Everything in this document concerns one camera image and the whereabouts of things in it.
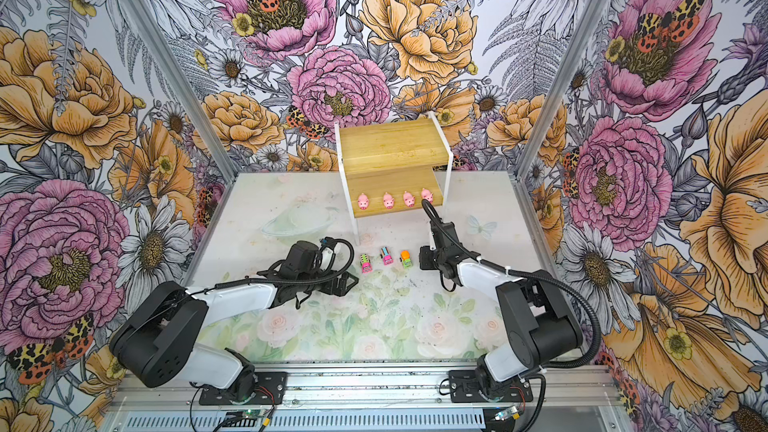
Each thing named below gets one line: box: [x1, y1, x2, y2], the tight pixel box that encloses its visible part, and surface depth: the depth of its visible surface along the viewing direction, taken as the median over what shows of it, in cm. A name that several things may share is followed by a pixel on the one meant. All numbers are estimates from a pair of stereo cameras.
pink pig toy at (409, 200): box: [403, 191, 416, 208], surface depth 93 cm
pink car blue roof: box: [380, 246, 394, 266], surface depth 98 cm
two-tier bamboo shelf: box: [334, 112, 454, 246], surface depth 85 cm
